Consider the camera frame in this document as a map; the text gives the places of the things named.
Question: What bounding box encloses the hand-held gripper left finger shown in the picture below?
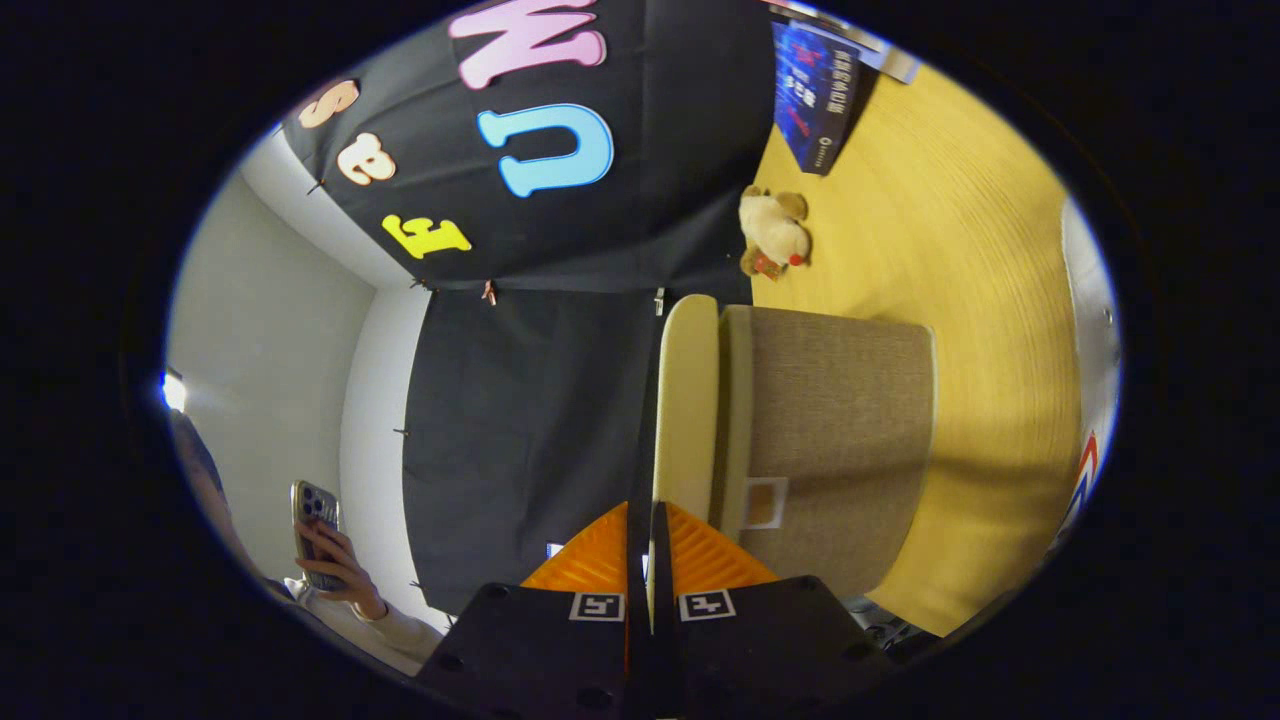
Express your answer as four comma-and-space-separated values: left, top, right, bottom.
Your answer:
413, 500, 649, 720

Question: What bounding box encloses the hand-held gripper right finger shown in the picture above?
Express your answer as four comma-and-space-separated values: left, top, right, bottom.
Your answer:
650, 500, 898, 720

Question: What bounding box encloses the beige fabric storage box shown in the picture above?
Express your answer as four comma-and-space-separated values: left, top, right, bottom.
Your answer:
650, 293, 938, 601

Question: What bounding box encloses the white canvas shoe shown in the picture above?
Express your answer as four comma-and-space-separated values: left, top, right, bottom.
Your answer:
1060, 196, 1123, 426
1048, 428, 1103, 553

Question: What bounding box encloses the black backdrop cloth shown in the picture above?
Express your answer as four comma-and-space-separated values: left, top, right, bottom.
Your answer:
280, 0, 779, 618

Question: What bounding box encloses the smartphone with grey case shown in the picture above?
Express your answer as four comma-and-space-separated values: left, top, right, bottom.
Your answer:
290, 480, 347, 593

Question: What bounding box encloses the tan plush dog toy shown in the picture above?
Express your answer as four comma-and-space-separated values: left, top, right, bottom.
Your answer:
738, 185, 814, 282

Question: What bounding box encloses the dark blue book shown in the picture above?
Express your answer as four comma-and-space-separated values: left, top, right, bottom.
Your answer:
772, 20, 863, 177

